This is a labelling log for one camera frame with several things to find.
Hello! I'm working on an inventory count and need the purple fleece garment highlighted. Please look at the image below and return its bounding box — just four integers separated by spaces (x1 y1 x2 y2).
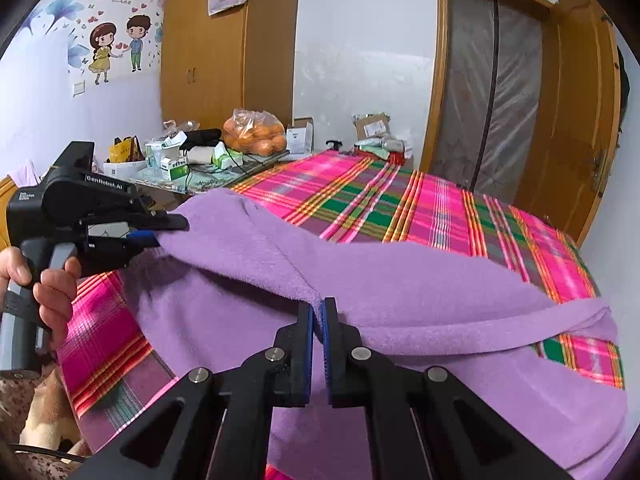
120 190 627 479

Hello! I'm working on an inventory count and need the person's left forearm sleeve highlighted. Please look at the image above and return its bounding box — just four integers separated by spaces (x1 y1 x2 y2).
1 367 92 479

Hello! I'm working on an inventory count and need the person's left hand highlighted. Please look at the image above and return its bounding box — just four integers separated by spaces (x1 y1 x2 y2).
1 247 81 351

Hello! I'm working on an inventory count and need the cluttered glass side table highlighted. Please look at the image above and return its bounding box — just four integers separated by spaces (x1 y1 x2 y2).
100 122 290 196

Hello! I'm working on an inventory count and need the yellow bag on table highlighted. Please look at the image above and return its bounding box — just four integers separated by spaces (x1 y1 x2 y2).
106 136 144 164

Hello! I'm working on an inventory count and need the bag of oranges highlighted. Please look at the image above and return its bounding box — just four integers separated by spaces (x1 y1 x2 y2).
221 108 286 157

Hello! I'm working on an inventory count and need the wooden wardrobe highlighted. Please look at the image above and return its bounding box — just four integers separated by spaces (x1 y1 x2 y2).
160 0 298 128

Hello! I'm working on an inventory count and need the white cardboard box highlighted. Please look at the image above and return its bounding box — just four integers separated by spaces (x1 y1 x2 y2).
285 117 314 155

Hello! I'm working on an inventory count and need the pink plaid tablecloth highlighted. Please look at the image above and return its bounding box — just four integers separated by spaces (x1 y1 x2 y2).
60 152 626 451

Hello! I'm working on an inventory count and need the black spray bottle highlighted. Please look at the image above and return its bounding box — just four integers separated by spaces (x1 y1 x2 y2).
326 140 343 152

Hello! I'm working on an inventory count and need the red gift box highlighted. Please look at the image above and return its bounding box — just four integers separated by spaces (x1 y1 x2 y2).
354 136 413 167

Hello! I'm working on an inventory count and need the brown cardboard parcel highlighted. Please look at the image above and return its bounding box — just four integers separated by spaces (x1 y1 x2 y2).
352 113 390 140

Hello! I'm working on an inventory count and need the plastic-covered doorway curtain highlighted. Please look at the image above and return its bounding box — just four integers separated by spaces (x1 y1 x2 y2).
431 0 542 204

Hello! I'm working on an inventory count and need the wooden door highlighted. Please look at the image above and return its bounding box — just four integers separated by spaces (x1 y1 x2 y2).
514 0 622 245

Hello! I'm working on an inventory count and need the cartoon wall sticker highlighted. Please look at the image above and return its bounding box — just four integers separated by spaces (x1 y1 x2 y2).
20 0 165 88

